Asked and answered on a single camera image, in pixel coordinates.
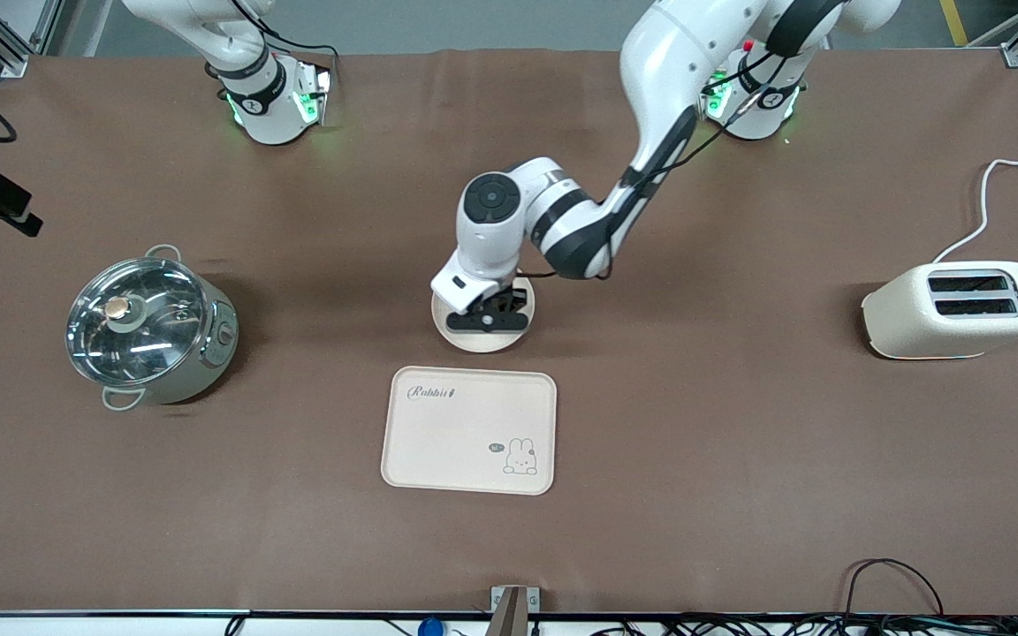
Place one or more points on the cream rabbit print tray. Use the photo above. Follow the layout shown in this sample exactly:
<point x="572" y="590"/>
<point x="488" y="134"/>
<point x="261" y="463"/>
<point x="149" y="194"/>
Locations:
<point x="465" y="433"/>

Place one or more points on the brown table cover cloth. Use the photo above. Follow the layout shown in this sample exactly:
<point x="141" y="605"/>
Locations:
<point x="650" y="442"/>

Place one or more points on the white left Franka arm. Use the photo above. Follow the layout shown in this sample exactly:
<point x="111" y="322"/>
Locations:
<point x="668" y="71"/>

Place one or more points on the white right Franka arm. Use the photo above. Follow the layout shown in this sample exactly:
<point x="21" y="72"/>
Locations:
<point x="253" y="97"/>

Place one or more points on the small blue round object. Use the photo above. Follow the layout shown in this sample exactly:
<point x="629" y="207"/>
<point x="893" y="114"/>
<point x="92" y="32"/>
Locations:
<point x="430" y="629"/>

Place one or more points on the glass pot lid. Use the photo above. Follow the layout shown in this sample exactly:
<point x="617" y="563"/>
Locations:
<point x="147" y="344"/>

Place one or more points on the cream round plate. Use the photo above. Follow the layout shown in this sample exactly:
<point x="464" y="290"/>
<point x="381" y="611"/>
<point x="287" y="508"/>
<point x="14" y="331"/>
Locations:
<point x="482" y="343"/>

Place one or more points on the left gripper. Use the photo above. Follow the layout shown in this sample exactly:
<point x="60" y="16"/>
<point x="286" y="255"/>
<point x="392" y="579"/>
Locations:
<point x="519" y="296"/>

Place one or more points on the cream two-slot toaster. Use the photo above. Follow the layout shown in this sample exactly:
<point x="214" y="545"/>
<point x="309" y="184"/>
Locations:
<point x="915" y="318"/>

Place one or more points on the green electric cooking pot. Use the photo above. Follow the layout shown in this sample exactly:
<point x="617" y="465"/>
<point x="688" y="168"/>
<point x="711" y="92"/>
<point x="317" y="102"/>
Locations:
<point x="208" y="371"/>

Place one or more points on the metal table edge bracket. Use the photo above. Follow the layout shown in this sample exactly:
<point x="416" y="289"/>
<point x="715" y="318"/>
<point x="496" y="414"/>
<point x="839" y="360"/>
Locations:
<point x="513" y="609"/>

